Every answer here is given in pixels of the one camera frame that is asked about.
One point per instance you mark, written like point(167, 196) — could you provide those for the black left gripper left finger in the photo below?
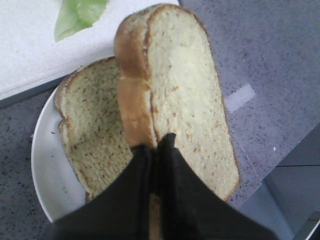
point(121, 212)

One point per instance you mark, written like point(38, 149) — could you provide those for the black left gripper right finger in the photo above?
point(191, 211)

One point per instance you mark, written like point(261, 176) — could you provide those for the bread slice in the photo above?
point(169, 84)
point(91, 128)

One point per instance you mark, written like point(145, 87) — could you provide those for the green lettuce leaf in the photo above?
point(76, 15)

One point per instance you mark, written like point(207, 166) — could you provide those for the white round plate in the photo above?
point(56, 185)

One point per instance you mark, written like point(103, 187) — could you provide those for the white cutting board grey rim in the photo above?
point(29, 55)

